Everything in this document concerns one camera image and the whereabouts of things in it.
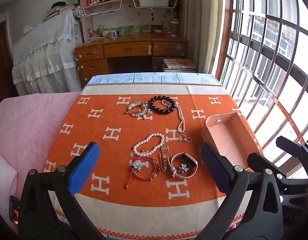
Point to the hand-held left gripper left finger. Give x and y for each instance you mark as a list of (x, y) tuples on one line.
[(85, 165)]

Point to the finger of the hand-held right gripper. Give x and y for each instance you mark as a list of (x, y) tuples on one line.
[(291, 146), (256, 161)]

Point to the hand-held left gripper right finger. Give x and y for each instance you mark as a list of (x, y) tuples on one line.
[(215, 165)]

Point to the blue flower hair clip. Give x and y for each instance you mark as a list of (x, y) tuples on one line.
[(137, 165), (183, 168)]

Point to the pink cardboard box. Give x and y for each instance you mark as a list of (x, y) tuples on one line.
[(231, 135)]

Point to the gold pearl pin brooch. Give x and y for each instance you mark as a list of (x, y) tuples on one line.
[(165, 149)]

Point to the silver rhinestone brooch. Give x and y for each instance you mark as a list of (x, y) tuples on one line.
[(144, 111)]

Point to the orange letter-print blanket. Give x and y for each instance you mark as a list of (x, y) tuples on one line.
[(113, 120)]

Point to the pink bedsheet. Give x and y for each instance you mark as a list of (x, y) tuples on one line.
[(31, 125)]

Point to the white cloth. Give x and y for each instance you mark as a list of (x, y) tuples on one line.
[(3, 175)]

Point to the metal window grille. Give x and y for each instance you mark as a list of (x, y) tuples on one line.
[(269, 55)]

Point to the stack of large picture books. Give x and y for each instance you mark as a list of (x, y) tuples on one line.
[(179, 64)]

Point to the light blue patterned sheet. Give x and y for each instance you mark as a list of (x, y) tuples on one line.
[(149, 77)]

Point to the white lace cover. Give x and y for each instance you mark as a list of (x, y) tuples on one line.
[(43, 55)]

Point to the wooden desk with drawers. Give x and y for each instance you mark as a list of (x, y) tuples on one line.
[(126, 48)]

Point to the pink cup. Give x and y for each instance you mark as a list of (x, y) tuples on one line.
[(91, 34)]

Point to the white drawer lock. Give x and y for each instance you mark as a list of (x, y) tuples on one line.
[(149, 50)]

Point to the white mug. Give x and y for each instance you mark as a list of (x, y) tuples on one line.
[(113, 34)]

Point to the green pen holder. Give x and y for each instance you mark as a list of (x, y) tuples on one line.
[(100, 32)]

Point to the beige curtain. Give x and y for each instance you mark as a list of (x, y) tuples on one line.
[(204, 25)]

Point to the patterned jar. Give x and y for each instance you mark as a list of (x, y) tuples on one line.
[(174, 28)]

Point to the stack of books on cover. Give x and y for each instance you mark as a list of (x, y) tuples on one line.
[(58, 11)]

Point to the wooden bookshelf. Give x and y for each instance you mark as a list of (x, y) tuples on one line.
[(129, 15)]

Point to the hanging keys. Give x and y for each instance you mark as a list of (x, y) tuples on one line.
[(152, 15)]

